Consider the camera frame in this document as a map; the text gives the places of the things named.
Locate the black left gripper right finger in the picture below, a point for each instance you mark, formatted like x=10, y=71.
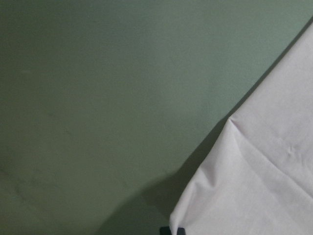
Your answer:
x=180, y=231

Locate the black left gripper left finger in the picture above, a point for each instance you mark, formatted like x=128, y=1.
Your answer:
x=164, y=231

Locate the pink printed t-shirt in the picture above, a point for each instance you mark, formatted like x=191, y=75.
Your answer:
x=258, y=177

